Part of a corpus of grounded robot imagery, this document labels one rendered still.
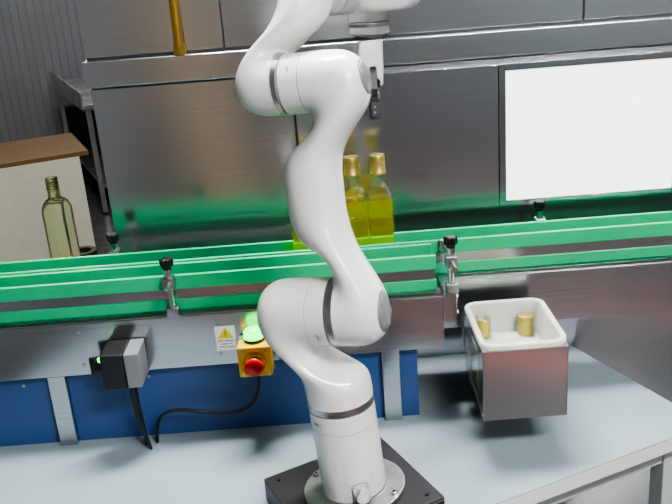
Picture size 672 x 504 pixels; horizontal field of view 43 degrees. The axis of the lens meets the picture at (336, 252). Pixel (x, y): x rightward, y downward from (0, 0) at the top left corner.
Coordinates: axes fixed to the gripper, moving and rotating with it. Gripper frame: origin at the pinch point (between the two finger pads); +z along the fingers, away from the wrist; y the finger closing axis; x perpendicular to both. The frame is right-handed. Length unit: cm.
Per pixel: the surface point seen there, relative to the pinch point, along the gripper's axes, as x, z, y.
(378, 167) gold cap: 0.1, 12.6, 1.7
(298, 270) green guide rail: -18.8, 30.8, 13.7
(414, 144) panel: 9.5, 11.2, -12.2
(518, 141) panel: 34.0, 12.4, -12.7
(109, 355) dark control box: -59, 43, 24
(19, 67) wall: -288, 45, -593
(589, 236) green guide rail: 46, 32, 4
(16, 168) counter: -196, 73, -300
